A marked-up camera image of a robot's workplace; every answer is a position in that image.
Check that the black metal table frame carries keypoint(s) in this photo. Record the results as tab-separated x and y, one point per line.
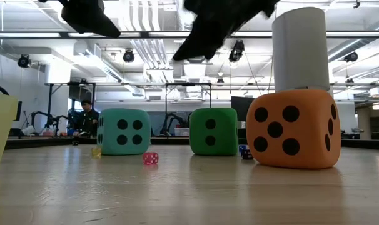
36	142

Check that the green foam die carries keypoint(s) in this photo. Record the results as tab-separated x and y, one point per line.
224	131

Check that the teal foam die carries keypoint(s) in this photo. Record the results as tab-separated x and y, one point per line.
130	115

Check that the black ceiling spotlight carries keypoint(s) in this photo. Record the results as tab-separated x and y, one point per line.
24	61
238	48
351	57
128	56

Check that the black computer monitor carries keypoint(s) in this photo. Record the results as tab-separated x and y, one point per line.
241	107

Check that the small black die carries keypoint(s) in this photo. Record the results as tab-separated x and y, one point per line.
247	154

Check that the small yellow translucent die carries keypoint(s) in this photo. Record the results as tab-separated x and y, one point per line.
96	152

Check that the white plastic container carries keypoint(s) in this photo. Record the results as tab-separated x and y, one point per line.
181	132

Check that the black background robot arm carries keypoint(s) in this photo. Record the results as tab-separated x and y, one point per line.
172	117
48	118

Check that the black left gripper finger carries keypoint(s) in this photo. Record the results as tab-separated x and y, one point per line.
89	22

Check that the person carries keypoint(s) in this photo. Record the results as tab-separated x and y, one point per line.
87	122

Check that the black background rig frame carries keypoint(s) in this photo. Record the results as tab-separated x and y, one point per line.
49	106
166	103

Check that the white cylinder table lamp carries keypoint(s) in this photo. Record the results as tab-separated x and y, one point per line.
300	50

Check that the small pink translucent die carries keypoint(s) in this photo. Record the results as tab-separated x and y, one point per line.
150	158

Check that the orange foam die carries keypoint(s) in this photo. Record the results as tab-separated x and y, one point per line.
308	140

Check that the small blue die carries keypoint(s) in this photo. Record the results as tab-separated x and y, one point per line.
241	147

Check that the small dark brown die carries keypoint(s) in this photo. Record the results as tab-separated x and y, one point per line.
75	143

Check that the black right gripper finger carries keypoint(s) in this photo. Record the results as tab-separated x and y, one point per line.
195	40
219	43

